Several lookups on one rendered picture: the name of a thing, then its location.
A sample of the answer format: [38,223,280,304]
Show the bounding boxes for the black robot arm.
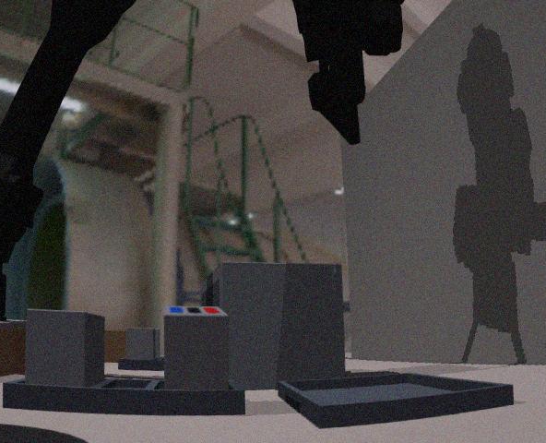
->
[0,0,405,321]

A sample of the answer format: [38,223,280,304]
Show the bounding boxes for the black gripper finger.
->
[305,5,373,97]
[313,90,365,145]

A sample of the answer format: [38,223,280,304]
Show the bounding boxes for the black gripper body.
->
[294,0,373,110]

